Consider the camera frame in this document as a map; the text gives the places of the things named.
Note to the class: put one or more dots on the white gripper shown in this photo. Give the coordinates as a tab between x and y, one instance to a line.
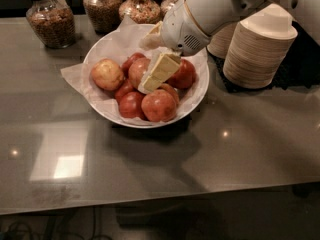
180	26

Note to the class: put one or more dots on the large apple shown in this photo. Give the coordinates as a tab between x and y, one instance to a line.
137	70

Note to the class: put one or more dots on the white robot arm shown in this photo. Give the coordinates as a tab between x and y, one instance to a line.
213	15

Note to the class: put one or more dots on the partly hidden right apple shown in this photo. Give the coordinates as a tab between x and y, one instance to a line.
171	91

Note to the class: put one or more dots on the red back apple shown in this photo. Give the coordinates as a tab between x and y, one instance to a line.
130	60

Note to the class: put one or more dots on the dark red right apple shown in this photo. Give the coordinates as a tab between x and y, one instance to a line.
184	77

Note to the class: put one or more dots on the white bowl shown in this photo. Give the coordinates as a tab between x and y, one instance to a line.
200	84

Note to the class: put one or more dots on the small middle left apple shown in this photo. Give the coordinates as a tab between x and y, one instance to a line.
125	88

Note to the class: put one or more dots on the front orange-red apple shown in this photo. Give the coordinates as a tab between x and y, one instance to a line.
159	106

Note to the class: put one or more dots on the yellowish apple far left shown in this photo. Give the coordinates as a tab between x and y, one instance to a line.
107	74

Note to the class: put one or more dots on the rear paper bowl stack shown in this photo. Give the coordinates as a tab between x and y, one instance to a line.
220	42

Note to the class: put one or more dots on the paper bowl stack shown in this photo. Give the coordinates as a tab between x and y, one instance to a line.
258	46
220	42

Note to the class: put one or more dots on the front left red apple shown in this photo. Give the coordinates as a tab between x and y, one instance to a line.
130	105

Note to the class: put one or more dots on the front paper bowl stack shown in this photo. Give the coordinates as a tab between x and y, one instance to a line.
258	46

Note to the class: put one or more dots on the white paper liner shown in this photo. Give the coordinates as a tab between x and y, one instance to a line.
123	40

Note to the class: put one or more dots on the left glass cereal jar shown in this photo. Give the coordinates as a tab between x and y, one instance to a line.
53	22

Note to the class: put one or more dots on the black mat under stacks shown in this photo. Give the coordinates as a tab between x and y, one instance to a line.
300	67

